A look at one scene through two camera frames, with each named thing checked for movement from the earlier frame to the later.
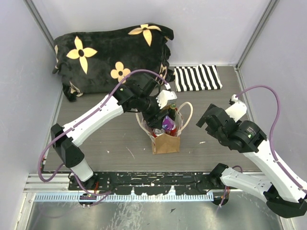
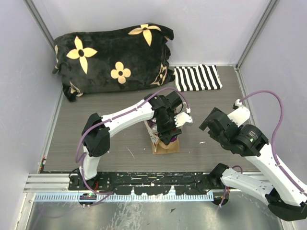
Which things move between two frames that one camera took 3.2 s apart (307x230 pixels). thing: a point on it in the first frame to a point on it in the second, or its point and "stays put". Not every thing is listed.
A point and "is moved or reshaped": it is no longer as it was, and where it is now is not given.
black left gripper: (154, 120) to (165, 135)
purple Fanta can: (168, 123) is moved or reshaped
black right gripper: (209, 131) stays put
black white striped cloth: (202, 77) stays put
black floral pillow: (91, 63) stays put
